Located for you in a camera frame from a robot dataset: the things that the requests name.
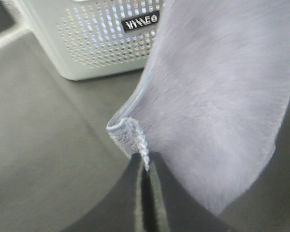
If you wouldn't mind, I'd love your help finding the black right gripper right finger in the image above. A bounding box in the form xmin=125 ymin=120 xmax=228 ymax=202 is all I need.
xmin=148 ymin=152 xmax=232 ymax=232

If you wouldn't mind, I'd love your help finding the grey microfibre towel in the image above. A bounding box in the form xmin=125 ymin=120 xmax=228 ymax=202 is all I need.
xmin=106 ymin=0 xmax=290 ymax=215

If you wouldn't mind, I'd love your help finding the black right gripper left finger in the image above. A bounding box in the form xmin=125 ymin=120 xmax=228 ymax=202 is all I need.
xmin=63 ymin=154 xmax=142 ymax=232

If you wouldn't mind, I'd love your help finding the black table cloth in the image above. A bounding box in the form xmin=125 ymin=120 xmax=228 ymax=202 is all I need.
xmin=0 ymin=30 xmax=290 ymax=232

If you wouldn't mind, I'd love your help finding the grey perforated plastic basket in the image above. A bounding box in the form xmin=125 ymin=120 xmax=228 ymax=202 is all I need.
xmin=18 ymin=0 xmax=166 ymax=81

